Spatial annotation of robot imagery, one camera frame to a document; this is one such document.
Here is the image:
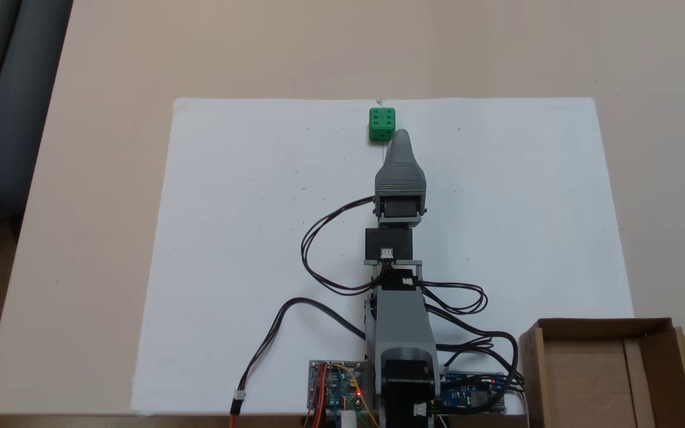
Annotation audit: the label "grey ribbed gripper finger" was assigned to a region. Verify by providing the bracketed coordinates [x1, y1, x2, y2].
[374, 130, 428, 198]

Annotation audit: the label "green die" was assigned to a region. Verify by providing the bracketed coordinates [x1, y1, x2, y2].
[369, 108, 396, 143]

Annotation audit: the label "white paper sheet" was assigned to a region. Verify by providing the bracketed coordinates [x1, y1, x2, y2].
[130, 97, 636, 417]

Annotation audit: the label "grey-framed circuit board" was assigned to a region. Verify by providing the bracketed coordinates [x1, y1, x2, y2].
[308, 360, 368, 412]

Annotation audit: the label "blue circuit board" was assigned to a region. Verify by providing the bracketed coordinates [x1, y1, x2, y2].
[438, 372, 508, 414]

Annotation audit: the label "brown cardboard box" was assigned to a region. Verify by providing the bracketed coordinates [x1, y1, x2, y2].
[519, 318, 685, 428]

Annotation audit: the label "grey upholstered chair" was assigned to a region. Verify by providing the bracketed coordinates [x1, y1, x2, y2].
[0, 0, 74, 206]

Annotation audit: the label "black servo cable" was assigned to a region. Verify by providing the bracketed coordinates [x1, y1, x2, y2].
[301, 196, 379, 296]
[426, 303, 526, 411]
[417, 279, 489, 316]

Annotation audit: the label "yellow wire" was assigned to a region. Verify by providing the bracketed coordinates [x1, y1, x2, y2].
[334, 364, 379, 428]

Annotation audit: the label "orange wires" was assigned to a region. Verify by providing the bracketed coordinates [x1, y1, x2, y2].
[309, 364, 326, 428]

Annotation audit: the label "black cable with white connector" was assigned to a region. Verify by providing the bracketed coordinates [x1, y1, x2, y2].
[230, 297, 373, 428]

